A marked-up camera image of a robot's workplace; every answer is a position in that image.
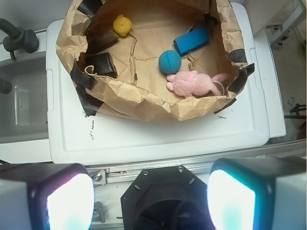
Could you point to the brown paper bag tray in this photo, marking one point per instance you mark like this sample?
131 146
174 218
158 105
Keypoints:
138 88

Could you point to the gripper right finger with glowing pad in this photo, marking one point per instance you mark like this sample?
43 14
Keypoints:
267 193

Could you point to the black clamp knob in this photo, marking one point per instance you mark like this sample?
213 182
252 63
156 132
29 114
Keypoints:
18 38

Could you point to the grey metal frame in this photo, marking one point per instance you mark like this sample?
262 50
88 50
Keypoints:
291 15

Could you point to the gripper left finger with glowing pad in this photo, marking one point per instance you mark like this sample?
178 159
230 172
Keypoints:
45 196

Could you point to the blue textured ball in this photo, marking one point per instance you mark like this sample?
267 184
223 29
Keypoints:
169 62

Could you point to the aluminium extrusion rail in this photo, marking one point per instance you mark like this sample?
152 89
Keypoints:
112 173

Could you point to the black octagonal mount plate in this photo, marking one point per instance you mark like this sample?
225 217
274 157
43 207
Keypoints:
169 198

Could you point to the yellow rubber duck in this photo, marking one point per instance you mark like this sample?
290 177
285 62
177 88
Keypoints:
122 25

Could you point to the white plastic bin lid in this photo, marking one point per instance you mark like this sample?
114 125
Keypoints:
109 139

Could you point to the blue rectangular block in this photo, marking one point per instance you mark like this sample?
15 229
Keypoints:
191 40

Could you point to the pink plush bunny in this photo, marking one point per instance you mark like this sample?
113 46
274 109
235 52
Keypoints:
190 83

